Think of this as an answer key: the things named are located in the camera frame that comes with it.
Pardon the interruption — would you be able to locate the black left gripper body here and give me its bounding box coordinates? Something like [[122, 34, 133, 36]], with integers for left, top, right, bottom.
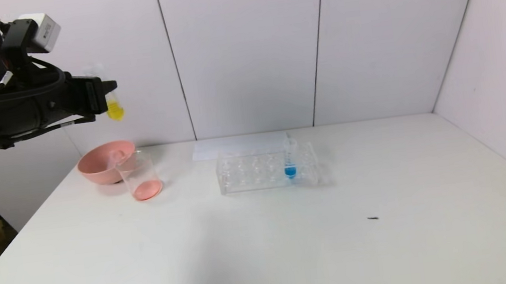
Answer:
[[34, 67, 110, 125]]

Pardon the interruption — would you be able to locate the test tube with yellow liquid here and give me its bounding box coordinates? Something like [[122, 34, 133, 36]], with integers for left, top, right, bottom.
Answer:
[[93, 62, 126, 123]]

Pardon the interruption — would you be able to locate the test tube with red liquid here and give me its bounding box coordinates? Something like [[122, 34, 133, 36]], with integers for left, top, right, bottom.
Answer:
[[109, 149, 128, 168]]

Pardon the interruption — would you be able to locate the clear plastic beaker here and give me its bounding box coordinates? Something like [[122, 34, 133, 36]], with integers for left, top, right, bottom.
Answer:
[[114, 148, 166, 204]]

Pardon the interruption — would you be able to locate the test tube with blue liquid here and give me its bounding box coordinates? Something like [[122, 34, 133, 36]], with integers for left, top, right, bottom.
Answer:
[[280, 136, 299, 181]]

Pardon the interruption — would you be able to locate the clear plastic test tube rack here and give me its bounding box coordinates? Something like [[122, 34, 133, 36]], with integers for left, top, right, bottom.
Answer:
[[214, 140, 322, 198]]

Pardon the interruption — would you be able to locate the pink bowl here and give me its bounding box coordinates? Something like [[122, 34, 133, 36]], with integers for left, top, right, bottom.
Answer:
[[74, 138, 141, 189]]

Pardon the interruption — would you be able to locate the white paper sheet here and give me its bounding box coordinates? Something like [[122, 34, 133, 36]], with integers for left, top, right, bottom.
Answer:
[[190, 131, 292, 163]]

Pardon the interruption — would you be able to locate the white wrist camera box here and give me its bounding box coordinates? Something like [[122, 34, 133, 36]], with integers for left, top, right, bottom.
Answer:
[[17, 11, 64, 56]]

